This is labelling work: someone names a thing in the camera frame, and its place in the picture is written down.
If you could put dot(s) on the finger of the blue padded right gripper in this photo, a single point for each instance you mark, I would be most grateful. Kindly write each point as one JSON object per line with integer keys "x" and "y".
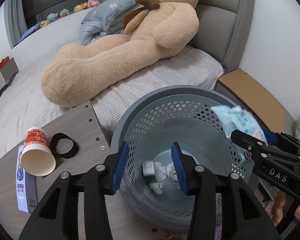
{"x": 275, "y": 138}
{"x": 257, "y": 148}

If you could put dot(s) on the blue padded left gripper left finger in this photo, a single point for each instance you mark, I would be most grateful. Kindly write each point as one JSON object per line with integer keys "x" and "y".
{"x": 56, "y": 215}

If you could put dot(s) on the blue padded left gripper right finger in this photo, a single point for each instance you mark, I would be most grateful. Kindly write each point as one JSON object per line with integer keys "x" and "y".
{"x": 243, "y": 217}

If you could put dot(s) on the light blue snack wrapper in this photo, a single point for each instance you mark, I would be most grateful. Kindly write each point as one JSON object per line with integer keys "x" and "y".
{"x": 232, "y": 118}

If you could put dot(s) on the purple Zootopia toothpaste box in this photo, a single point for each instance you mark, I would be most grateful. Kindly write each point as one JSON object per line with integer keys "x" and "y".
{"x": 25, "y": 187}

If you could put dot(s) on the red white paper cup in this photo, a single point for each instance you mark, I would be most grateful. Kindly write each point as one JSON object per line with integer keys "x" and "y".
{"x": 37, "y": 158}

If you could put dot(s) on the white sock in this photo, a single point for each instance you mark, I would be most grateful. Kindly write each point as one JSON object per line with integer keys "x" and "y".
{"x": 159, "y": 175}

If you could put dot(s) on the white tissue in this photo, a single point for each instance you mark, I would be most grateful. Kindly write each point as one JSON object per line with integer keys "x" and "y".
{"x": 171, "y": 172}

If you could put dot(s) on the green white carton box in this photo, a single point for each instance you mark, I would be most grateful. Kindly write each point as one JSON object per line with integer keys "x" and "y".
{"x": 148, "y": 168}

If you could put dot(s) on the grey plastic trash basket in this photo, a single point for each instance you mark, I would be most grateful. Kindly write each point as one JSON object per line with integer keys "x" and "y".
{"x": 166, "y": 127}

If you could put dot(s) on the person's right hand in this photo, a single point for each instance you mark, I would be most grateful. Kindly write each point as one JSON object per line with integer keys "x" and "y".
{"x": 277, "y": 209}

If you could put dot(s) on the brown bedside cabinet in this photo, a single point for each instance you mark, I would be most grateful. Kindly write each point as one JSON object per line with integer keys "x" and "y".
{"x": 245, "y": 91}

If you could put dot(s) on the black hair band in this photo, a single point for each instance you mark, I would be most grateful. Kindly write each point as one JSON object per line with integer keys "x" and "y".
{"x": 61, "y": 145}

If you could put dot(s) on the bed with white sheet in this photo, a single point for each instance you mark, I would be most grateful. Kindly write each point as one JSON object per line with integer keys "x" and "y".
{"x": 23, "y": 104}

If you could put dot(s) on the grey upholstered headboard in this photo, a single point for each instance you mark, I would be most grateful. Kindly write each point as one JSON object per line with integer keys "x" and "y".
{"x": 222, "y": 22}

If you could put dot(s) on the grey white desk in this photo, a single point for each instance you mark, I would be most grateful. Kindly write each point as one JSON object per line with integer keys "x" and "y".
{"x": 7, "y": 72}

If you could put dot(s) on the large beige teddy bear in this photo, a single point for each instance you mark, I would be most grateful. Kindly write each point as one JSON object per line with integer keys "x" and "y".
{"x": 81, "y": 72}

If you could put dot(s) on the red box on desk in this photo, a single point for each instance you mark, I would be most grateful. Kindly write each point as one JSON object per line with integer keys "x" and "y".
{"x": 4, "y": 61}

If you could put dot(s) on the blue cushion on sill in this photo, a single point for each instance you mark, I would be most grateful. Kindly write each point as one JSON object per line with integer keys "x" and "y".
{"x": 30, "y": 31}

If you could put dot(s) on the grey folded duvet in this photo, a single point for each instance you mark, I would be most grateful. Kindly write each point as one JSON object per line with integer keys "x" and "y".
{"x": 91, "y": 31}

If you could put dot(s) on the left grey curtain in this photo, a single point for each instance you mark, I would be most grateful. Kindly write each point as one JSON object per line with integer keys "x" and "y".
{"x": 15, "y": 21}

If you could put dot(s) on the teal plush toy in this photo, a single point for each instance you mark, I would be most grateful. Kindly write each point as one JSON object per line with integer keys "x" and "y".
{"x": 52, "y": 17}

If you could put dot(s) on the grey blue pillow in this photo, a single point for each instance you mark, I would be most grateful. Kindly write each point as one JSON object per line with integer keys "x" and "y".
{"x": 105, "y": 13}

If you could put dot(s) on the green plush toy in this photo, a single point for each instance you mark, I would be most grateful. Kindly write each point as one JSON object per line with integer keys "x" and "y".
{"x": 64, "y": 13}

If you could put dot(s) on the yellow plush toy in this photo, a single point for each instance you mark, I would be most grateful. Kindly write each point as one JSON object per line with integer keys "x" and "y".
{"x": 80, "y": 7}

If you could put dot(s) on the pink plush toy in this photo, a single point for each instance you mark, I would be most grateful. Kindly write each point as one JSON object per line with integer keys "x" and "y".
{"x": 92, "y": 3}

